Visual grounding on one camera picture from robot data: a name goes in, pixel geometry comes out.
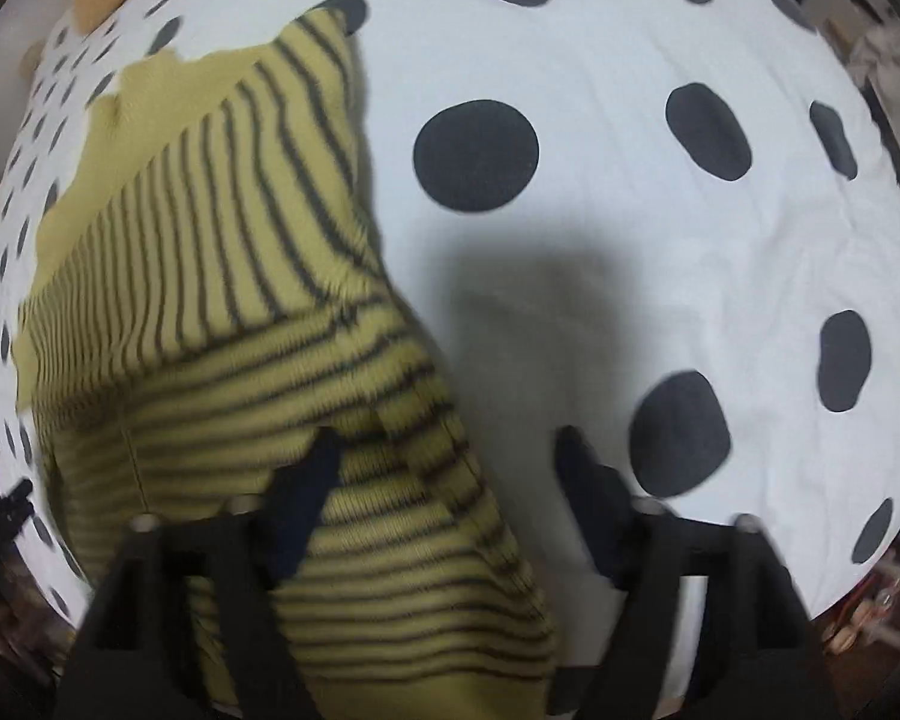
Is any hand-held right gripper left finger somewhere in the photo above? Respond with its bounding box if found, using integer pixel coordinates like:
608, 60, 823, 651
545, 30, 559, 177
52, 426, 344, 720

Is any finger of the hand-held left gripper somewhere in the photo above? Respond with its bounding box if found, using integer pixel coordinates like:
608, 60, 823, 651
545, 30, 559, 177
0, 478, 35, 565

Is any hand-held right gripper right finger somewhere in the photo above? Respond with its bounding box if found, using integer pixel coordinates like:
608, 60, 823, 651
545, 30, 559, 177
553, 426, 842, 720

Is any yellow striped knit sweater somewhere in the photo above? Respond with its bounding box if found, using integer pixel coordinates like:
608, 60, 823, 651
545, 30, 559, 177
11, 11, 560, 707

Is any white polka dot bedsheet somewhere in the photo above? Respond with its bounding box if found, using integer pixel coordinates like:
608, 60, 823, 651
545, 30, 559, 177
0, 0, 900, 698

